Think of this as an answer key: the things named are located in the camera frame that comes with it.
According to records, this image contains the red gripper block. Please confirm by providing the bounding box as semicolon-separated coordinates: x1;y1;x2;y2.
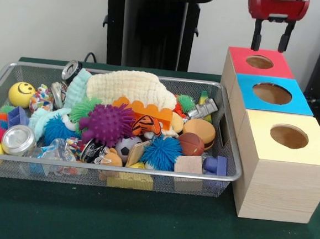
244;0;311;56

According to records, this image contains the shallow clear mesh bin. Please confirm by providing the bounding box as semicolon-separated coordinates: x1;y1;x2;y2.
0;60;251;199

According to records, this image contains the wooden box with three holes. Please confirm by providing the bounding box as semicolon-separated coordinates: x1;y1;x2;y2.
210;45;320;225

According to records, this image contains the toy hamburger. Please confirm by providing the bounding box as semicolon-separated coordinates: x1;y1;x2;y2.
180;117;218;152

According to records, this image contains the small brown basketball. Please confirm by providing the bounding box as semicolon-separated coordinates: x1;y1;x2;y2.
177;131;207;158

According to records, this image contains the purple toy block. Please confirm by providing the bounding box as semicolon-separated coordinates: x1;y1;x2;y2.
202;154;229;177

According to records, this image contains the orange toy building block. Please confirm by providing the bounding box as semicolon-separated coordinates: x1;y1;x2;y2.
110;95;175;131

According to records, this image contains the cream knitted cloth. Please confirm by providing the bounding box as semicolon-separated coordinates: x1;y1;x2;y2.
85;67;180;111

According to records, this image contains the blue spiky ball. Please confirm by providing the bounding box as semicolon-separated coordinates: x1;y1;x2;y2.
139;134;185;173

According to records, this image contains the purple spiky ball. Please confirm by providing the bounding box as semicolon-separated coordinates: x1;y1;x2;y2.
77;99;138;150

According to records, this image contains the green spiky ball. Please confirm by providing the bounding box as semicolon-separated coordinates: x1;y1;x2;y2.
70;95;103;125

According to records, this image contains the dark green table cloth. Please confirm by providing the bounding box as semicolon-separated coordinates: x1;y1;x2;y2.
0;55;320;239

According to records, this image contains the yellow smiley face ball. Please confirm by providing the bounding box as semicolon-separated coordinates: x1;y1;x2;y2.
7;81;37;109

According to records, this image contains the silver metal can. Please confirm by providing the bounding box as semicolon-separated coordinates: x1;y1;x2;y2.
1;123;39;158

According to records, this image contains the black cable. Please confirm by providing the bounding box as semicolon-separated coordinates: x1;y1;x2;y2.
83;51;99;65

